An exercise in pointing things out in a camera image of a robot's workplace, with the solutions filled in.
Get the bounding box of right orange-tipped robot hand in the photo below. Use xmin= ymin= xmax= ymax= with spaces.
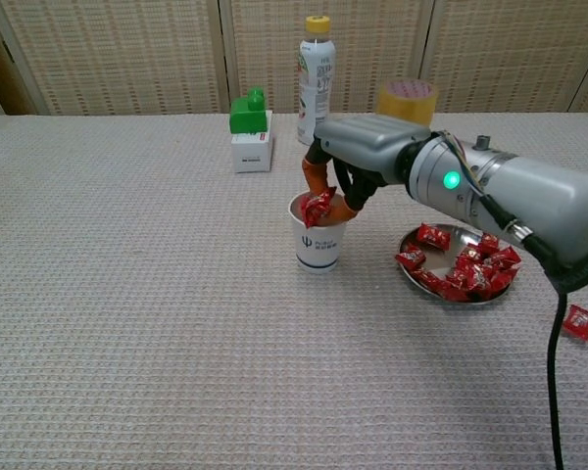
xmin=301 ymin=115 xmax=432 ymax=229

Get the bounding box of orange drink cup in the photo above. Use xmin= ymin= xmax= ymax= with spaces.
xmin=375 ymin=78 xmax=440 ymax=129

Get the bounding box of white paper cup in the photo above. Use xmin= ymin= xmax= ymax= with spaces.
xmin=287 ymin=191 xmax=350 ymax=274

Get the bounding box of metal bowl of red candies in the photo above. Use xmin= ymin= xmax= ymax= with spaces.
xmin=398 ymin=223 xmax=516 ymax=305

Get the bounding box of white bottle yellow cap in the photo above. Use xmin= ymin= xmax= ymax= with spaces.
xmin=296 ymin=15 xmax=337 ymax=147

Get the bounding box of small white box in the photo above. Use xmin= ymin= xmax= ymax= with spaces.
xmin=230 ymin=110 xmax=276 ymax=175

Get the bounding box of green toy block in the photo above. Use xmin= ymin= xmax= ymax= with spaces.
xmin=228 ymin=85 xmax=269 ymax=136

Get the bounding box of beige woven tablecloth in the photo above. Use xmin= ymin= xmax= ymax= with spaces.
xmin=0 ymin=112 xmax=588 ymax=470

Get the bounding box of woven bamboo folding screen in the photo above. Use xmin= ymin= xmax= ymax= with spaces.
xmin=0 ymin=0 xmax=588 ymax=117

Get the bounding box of brown wooden board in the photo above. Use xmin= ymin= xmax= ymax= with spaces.
xmin=0 ymin=9 xmax=38 ymax=118

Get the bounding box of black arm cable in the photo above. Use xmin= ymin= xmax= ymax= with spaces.
xmin=482 ymin=194 xmax=570 ymax=470

